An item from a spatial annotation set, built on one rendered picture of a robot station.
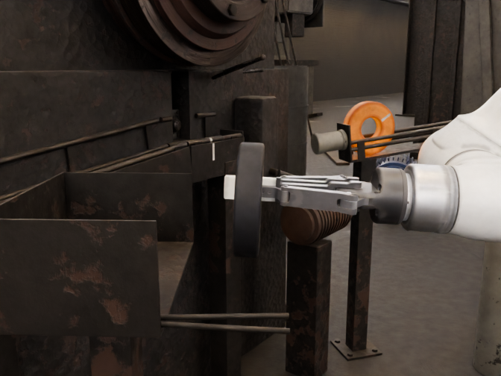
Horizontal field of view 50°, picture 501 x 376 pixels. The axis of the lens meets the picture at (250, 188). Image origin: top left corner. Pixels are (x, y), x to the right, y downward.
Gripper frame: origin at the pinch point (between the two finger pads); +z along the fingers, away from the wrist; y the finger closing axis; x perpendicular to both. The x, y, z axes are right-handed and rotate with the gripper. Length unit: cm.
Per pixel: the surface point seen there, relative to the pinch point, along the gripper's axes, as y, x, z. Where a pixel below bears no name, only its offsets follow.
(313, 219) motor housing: 66, -22, -15
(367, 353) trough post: 83, -69, -37
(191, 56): 50, 17, 16
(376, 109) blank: 86, 6, -32
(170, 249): 7.7, -12.1, 12.0
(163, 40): 44, 20, 21
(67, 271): -15.3, -7.1, 19.2
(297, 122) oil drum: 331, -23, -22
